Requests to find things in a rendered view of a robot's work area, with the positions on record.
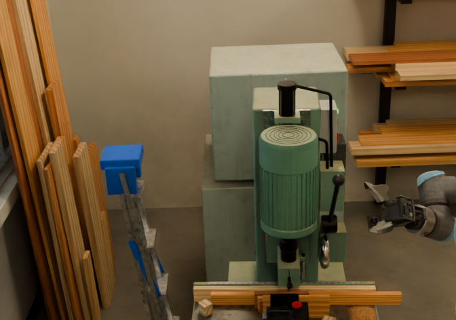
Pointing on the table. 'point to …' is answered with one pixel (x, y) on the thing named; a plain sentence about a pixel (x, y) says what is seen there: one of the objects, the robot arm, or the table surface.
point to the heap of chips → (361, 313)
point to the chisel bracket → (293, 270)
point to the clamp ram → (283, 300)
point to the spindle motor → (288, 181)
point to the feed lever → (329, 224)
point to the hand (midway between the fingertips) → (364, 207)
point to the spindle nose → (288, 249)
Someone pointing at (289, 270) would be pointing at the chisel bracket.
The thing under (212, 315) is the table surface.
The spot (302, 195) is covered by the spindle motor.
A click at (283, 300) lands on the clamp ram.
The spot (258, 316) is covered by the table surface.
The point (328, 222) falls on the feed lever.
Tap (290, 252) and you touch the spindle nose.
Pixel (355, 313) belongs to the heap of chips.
